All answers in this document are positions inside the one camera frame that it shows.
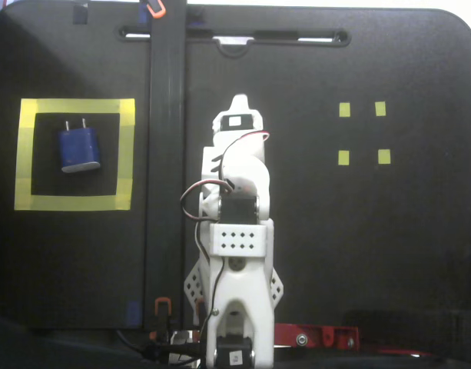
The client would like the red bar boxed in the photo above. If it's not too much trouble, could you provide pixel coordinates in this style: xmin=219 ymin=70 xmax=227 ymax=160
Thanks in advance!
xmin=375 ymin=347 xmax=432 ymax=358

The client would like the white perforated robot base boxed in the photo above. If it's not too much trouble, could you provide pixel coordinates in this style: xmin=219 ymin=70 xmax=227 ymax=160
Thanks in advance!
xmin=183 ymin=264 xmax=286 ymax=313

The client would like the red black gripper servo cable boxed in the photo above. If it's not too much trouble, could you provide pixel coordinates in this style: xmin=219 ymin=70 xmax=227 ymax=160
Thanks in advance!
xmin=219 ymin=130 xmax=271 ymax=190

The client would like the red black arm servo cable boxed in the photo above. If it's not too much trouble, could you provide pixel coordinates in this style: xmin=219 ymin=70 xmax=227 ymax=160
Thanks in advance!
xmin=179 ymin=178 xmax=227 ymax=339

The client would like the black power cable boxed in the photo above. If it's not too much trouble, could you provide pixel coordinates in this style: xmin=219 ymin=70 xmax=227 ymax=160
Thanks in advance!
xmin=115 ymin=328 xmax=209 ymax=366

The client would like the yellow tape square frame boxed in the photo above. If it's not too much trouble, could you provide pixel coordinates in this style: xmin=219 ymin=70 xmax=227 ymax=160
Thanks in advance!
xmin=14 ymin=98 xmax=136 ymax=211

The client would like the long black flat bar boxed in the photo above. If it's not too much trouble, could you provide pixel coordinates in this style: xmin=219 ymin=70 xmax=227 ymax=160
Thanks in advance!
xmin=142 ymin=0 xmax=189 ymax=331

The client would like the orange black spring clamp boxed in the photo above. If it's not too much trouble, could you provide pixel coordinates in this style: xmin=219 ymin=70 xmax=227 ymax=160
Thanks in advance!
xmin=153 ymin=298 xmax=173 ymax=345
xmin=194 ymin=298 xmax=206 ymax=327
xmin=140 ymin=0 xmax=167 ymax=19

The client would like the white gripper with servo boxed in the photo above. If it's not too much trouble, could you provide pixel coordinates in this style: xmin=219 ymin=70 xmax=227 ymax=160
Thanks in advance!
xmin=212 ymin=95 xmax=265 ymax=138

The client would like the blue USB wall charger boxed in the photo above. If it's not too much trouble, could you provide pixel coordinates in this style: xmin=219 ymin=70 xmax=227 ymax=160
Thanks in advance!
xmin=57 ymin=118 xmax=102 ymax=175

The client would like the red metal bracket clamp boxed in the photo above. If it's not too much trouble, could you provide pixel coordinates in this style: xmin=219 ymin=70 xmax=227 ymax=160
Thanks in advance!
xmin=273 ymin=322 xmax=361 ymax=351

